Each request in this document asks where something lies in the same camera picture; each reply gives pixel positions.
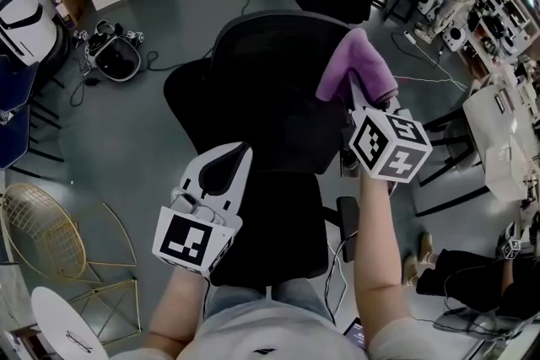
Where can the white round table gold base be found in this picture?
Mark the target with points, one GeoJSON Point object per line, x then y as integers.
{"type": "Point", "coordinates": [55, 316]}

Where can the person's right forearm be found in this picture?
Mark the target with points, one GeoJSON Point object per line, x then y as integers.
{"type": "Point", "coordinates": [375, 257]}

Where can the black smartphone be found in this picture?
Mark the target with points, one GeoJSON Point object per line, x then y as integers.
{"type": "Point", "coordinates": [356, 335]}

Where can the person's blue jeans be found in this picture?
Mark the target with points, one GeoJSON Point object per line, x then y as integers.
{"type": "Point", "coordinates": [295, 299]}

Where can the black eyeglasses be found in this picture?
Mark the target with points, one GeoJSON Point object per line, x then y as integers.
{"type": "Point", "coordinates": [80, 343]}

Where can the person's grey shirt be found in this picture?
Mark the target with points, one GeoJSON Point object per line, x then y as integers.
{"type": "Point", "coordinates": [274, 333]}

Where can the white perforated box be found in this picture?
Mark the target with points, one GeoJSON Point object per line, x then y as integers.
{"type": "Point", "coordinates": [502, 164]}

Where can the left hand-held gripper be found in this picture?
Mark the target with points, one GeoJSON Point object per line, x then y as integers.
{"type": "Point", "coordinates": [181, 240]}

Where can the blue chair black legs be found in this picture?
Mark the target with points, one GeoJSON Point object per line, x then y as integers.
{"type": "Point", "coordinates": [12, 139]}
{"type": "Point", "coordinates": [17, 80]}

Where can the white round device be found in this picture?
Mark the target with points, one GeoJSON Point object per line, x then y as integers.
{"type": "Point", "coordinates": [454, 39]}
{"type": "Point", "coordinates": [426, 2]}

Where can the black open carrying case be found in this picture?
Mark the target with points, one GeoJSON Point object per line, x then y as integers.
{"type": "Point", "coordinates": [118, 59]}

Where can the person's left forearm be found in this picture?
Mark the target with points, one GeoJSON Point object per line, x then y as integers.
{"type": "Point", "coordinates": [177, 303]}

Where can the purple cloth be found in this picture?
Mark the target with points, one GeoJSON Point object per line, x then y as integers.
{"type": "Point", "coordinates": [358, 55]}

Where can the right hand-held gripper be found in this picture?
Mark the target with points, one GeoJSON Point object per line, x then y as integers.
{"type": "Point", "coordinates": [392, 147]}

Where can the grey stool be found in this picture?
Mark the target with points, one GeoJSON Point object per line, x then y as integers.
{"type": "Point", "coordinates": [464, 149]}

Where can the white power strip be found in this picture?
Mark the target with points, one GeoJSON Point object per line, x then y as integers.
{"type": "Point", "coordinates": [409, 37]}

